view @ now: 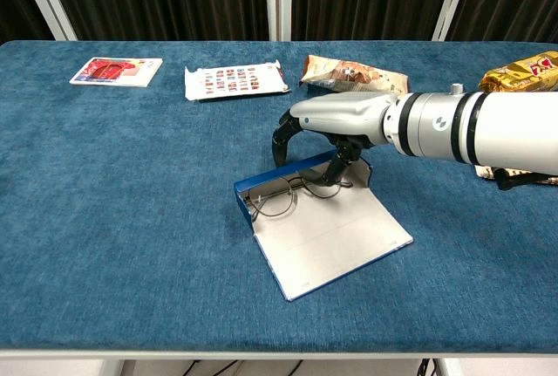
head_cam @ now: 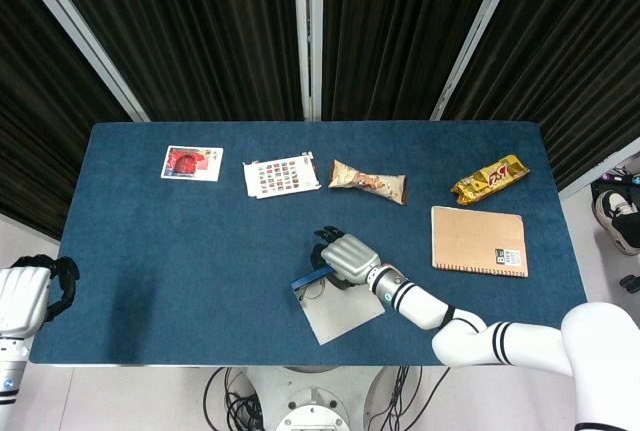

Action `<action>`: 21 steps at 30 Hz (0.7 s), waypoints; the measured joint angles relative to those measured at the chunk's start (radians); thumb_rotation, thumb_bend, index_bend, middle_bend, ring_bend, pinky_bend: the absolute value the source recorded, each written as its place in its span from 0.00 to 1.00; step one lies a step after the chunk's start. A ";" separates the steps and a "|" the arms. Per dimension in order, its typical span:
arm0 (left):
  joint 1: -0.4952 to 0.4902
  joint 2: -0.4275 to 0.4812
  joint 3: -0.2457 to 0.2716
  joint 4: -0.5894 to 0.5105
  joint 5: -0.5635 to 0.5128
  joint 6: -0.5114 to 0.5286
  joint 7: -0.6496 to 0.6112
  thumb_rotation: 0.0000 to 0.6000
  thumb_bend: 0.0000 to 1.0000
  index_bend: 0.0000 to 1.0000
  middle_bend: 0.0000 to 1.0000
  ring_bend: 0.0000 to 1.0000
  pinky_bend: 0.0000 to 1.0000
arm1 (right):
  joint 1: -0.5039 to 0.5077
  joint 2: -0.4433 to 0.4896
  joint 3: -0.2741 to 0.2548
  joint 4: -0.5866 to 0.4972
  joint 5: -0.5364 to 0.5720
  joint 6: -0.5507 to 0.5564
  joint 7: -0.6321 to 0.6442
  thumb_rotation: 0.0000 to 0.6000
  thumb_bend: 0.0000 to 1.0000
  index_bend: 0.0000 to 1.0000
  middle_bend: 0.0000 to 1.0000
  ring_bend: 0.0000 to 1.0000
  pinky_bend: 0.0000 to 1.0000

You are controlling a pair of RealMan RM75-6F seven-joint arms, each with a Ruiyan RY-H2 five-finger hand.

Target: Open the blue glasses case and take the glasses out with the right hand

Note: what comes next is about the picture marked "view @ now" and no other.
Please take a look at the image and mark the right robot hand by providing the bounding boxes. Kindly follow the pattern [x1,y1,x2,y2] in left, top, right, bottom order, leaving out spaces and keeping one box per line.
[270,91,396,188]

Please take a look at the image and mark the wire-frame eyeglasses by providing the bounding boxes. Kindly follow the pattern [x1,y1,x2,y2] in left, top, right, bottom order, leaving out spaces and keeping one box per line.
[246,176,353,222]

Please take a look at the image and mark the blue cardboard glasses box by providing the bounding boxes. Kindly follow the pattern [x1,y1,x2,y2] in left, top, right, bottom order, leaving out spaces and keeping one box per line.
[233,150,414,302]

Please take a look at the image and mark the brown snack wrapper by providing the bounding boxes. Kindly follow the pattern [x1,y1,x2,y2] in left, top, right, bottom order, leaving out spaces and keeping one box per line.
[298,54,411,93]

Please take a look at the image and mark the white sticker sheet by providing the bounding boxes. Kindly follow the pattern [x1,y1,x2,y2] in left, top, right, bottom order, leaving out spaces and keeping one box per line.
[184,59,291,102]

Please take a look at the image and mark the kraft spiral notebook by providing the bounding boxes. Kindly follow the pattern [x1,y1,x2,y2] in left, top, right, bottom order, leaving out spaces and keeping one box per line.
[473,164,558,188]

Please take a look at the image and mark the gold snack bag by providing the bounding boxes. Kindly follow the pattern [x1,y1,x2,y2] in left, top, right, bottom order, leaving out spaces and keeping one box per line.
[478,51,558,93]

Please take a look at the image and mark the red picture card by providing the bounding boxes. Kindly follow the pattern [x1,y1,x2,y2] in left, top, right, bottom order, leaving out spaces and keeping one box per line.
[69,57,164,88]

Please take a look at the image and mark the blue table cloth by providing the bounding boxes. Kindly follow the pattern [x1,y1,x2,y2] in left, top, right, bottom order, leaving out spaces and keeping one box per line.
[0,39,558,353]

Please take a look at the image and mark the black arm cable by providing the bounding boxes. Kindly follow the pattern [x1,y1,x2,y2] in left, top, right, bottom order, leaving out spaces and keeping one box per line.
[492,166,558,192]

